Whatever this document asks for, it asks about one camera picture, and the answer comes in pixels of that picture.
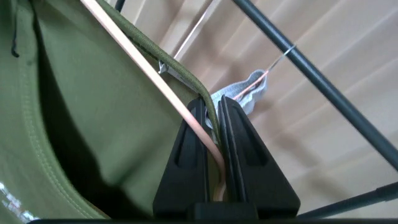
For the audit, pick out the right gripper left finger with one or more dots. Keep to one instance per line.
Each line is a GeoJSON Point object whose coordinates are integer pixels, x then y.
{"type": "Point", "coordinates": [183, 180]}

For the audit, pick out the black clothes rack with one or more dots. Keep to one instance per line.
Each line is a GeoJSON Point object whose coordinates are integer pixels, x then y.
{"type": "Point", "coordinates": [326, 84]}

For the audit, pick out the pink clothes hanger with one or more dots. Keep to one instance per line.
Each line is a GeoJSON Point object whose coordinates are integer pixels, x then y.
{"type": "Point", "coordinates": [149, 71]}
{"type": "Point", "coordinates": [258, 80]}

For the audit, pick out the pale grey shorts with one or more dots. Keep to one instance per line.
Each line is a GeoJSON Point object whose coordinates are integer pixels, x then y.
{"type": "Point", "coordinates": [239, 90]}

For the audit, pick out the green garment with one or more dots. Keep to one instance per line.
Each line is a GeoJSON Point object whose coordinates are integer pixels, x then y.
{"type": "Point", "coordinates": [93, 109]}

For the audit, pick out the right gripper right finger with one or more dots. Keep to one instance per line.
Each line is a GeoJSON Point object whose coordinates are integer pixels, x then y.
{"type": "Point", "coordinates": [258, 186]}

